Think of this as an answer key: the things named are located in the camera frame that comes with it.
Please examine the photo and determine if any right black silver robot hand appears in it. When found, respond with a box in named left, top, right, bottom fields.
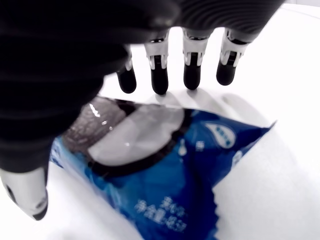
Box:
left=0, top=0, right=285, bottom=221

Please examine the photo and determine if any blue Oreo cookie packet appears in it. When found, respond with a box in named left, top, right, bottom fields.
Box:
left=48, top=96, right=278, bottom=240

